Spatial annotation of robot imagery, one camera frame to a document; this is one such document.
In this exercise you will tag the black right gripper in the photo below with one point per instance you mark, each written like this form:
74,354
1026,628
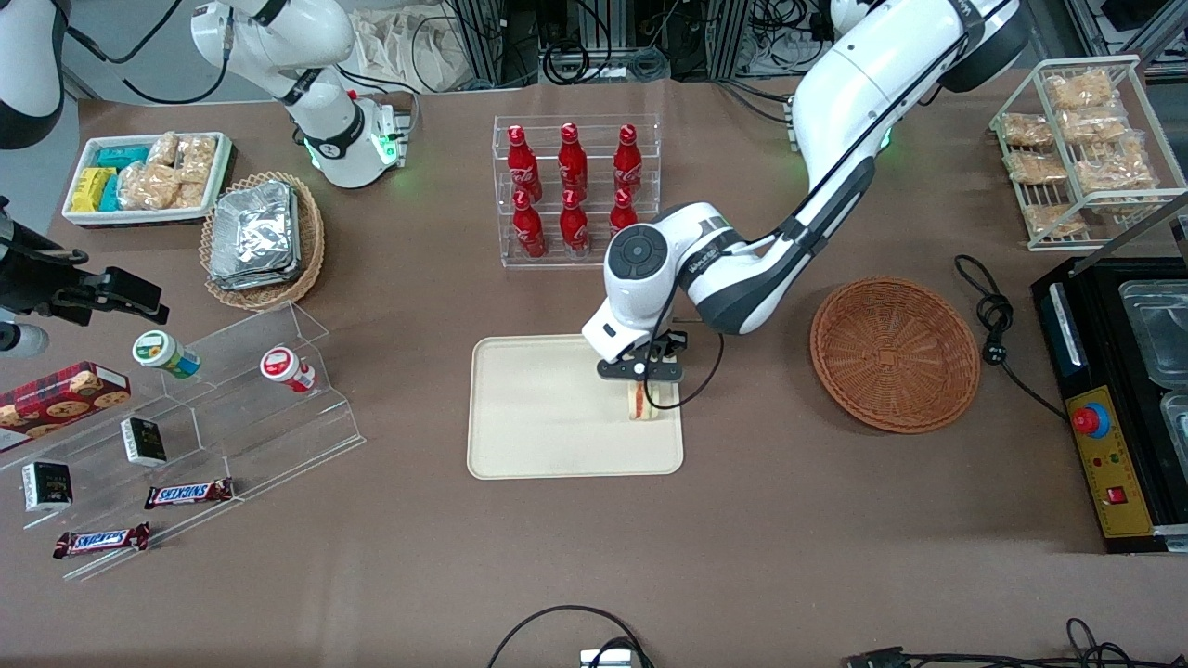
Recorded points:
35,275

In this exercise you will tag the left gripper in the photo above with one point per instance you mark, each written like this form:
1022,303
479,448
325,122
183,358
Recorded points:
670,350

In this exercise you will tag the triangle sandwich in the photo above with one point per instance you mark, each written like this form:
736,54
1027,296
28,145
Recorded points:
642,404

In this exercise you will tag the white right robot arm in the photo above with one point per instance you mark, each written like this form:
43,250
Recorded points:
325,121

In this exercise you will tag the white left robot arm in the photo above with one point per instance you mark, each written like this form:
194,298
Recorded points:
835,93

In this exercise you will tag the cream plastic tray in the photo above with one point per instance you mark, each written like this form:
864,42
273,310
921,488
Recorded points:
548,417

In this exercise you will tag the light tan wicker basket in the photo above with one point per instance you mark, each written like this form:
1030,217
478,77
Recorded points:
311,241

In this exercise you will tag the dark brown wicker basket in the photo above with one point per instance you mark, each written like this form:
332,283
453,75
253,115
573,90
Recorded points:
896,357

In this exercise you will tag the green sunflower lidded jar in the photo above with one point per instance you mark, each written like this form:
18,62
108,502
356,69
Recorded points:
167,353

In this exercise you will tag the white plastic bin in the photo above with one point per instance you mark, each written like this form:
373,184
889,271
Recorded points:
139,218

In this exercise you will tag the teal snack pack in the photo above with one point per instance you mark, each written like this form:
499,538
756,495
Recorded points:
122,156
109,195

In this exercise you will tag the yellow snack pack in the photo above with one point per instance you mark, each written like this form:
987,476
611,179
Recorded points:
90,186

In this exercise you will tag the red plaid cookie box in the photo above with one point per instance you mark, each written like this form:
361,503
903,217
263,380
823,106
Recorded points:
60,399

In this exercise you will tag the rice crisp snack bag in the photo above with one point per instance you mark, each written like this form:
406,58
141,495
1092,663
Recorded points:
162,148
197,158
190,195
148,188

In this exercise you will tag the black tea box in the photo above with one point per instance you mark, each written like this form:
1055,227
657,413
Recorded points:
144,441
46,485

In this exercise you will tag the red cola bottle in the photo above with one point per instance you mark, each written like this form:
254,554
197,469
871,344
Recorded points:
573,158
529,227
628,158
574,224
624,215
522,158

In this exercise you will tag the foil wrapped pack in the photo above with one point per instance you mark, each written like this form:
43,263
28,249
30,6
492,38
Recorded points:
252,232

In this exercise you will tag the clear acrylic stepped shelf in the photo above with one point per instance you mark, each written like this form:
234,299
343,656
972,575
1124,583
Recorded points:
251,408

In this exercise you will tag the red lidded jar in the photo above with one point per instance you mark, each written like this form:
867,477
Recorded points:
288,368

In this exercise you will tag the Snickers chocolate bar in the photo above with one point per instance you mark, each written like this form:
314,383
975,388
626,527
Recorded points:
188,493
102,540

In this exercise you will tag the clear acrylic bottle rack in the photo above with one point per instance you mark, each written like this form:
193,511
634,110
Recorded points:
594,130

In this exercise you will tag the small white box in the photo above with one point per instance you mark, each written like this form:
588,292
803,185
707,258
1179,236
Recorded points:
608,659

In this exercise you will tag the beige cloth bag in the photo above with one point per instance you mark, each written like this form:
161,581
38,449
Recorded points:
408,51

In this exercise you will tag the clear bagged fried snack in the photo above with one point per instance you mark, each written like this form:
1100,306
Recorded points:
1078,90
1053,220
1095,123
1114,173
1035,169
1026,130

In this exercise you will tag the red emergency stop button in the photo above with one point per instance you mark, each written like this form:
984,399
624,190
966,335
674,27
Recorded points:
1091,420

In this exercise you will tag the black machine with yellow panel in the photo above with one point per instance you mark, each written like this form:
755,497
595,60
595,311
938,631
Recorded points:
1104,353

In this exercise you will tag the clear plastic container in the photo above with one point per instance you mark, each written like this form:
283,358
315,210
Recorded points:
1155,329
1177,422

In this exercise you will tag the grey metal bar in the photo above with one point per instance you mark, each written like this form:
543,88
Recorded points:
1146,229

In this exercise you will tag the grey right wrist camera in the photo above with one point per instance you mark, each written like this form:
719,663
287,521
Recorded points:
19,340

